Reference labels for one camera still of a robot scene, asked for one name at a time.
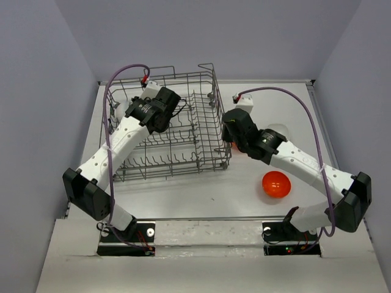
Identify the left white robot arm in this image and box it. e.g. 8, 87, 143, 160
62, 87, 181, 242

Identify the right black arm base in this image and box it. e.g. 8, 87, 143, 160
261, 207, 321, 256

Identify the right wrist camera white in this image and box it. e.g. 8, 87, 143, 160
233, 93, 254, 114

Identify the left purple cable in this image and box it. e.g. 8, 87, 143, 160
103, 63, 153, 250

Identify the grey wire dish rack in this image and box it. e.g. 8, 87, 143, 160
114, 63, 231, 182

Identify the orange bowl right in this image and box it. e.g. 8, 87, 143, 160
261, 171, 291, 198

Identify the white square dish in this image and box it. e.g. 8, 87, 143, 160
267, 123, 291, 140

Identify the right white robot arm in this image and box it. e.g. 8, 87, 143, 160
222, 109, 372, 239

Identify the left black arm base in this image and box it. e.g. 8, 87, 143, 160
96, 221, 156, 257

